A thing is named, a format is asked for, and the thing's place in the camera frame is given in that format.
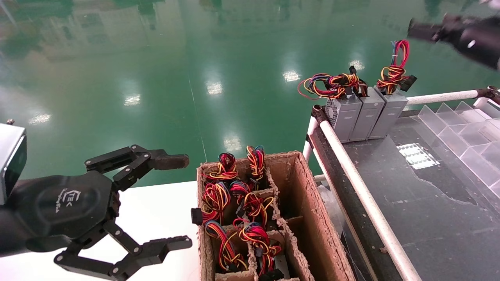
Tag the cardboard box with dividers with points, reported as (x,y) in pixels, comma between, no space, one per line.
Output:
(300,187)

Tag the black conveyor bed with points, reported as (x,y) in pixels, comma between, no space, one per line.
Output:
(429,234)

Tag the clear acrylic divider tray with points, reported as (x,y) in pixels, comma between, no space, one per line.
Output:
(461,144)

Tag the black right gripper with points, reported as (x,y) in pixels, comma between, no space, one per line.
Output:
(476,41)

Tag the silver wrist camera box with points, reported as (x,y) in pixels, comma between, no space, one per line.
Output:
(9,156)

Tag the black pipe joint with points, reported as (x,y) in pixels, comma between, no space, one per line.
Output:
(318,113)
(490,93)

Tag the white pipe leg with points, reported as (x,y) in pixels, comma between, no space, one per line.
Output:
(310,136)

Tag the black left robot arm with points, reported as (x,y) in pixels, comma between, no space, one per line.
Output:
(8,234)

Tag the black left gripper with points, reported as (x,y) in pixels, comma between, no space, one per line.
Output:
(66,207)

